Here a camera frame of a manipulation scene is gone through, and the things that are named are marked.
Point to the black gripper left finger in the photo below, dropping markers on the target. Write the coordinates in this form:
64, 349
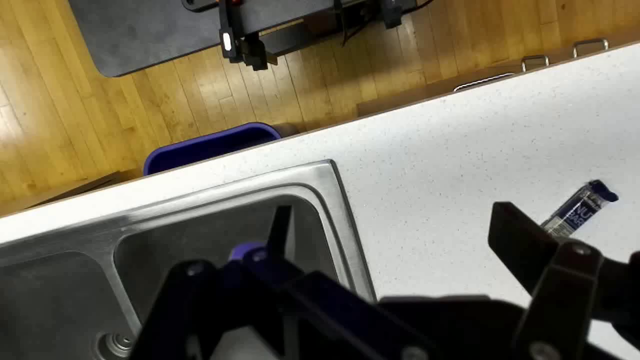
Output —
280, 313

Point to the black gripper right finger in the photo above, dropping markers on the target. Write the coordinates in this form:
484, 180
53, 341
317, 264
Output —
561, 286

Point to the small black object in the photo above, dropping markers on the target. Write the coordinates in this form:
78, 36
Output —
577, 211

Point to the stainless steel double sink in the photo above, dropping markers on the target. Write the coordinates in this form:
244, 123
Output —
221, 233

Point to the blue plastic bin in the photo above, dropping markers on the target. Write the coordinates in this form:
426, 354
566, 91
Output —
200, 149

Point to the dark grey floor platform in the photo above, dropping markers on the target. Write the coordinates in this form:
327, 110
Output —
133, 32

